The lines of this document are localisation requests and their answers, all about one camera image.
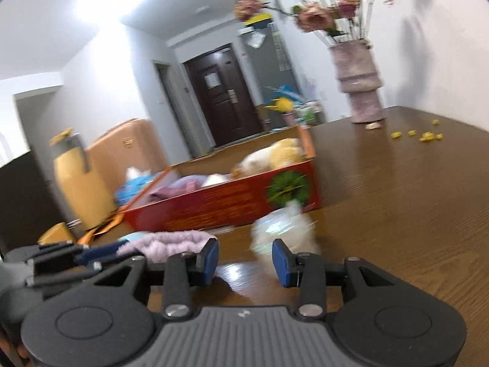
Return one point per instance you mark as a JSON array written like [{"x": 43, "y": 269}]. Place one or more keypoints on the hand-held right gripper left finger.
[{"x": 210, "y": 262}]

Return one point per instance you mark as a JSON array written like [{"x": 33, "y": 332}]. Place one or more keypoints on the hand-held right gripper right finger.
[{"x": 280, "y": 263}]

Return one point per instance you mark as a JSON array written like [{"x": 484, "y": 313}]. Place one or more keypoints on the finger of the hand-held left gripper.
[
  {"x": 65, "y": 275},
  {"x": 97, "y": 251}
]

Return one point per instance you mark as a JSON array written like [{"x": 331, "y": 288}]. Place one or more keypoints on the white plastic item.
[{"x": 282, "y": 225}]

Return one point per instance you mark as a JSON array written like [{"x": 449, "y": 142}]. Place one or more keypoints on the lilac fuzzy soft item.
[{"x": 164, "y": 242}]

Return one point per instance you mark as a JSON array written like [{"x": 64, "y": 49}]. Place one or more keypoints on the red cardboard box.
[{"x": 229, "y": 206}]

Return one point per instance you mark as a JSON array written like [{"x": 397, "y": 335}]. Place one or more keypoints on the purple towel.
[{"x": 183, "y": 185}]

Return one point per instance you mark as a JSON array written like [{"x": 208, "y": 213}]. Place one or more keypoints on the white soft item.
[{"x": 214, "y": 179}]

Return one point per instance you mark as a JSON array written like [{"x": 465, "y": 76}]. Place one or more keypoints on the cream plush item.
[{"x": 254, "y": 164}]

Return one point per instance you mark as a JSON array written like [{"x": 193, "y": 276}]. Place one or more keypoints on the yellow fluffy soft item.
[{"x": 286, "y": 153}]

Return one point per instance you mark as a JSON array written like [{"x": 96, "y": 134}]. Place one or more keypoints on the blue tissue pack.
[{"x": 131, "y": 190}]

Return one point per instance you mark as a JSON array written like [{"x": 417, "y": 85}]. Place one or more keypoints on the peach suitcase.
[{"x": 114, "y": 160}]

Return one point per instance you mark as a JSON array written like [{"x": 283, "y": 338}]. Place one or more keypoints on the yellow tulip pot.
[{"x": 284, "y": 107}]

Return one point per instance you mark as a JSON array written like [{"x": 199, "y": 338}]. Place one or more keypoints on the dark wooden door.
[{"x": 225, "y": 99}]

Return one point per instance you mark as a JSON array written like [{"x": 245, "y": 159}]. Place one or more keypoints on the dried fallen petal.
[{"x": 373, "y": 125}]

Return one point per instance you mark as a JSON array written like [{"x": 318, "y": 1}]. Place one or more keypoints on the side room door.
[{"x": 168, "y": 95}]

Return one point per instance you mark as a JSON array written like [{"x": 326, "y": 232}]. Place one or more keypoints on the blue bag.
[{"x": 284, "y": 91}]

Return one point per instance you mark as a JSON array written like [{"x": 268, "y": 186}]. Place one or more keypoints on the scattered yellow crumbs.
[{"x": 426, "y": 136}]

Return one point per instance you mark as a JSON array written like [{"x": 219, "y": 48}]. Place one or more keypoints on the textured pink vase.
[{"x": 357, "y": 84}]

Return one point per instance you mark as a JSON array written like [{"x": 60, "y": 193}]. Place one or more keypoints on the grey refrigerator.
[{"x": 275, "y": 61}]

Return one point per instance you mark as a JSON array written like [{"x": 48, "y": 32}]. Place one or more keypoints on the paper sheet on refrigerator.
[{"x": 255, "y": 40}]

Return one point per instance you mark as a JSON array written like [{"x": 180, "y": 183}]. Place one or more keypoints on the yellow box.
[{"x": 259, "y": 19}]

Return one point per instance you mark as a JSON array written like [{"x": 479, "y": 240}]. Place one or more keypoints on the dried rose bouquet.
[{"x": 315, "y": 17}]

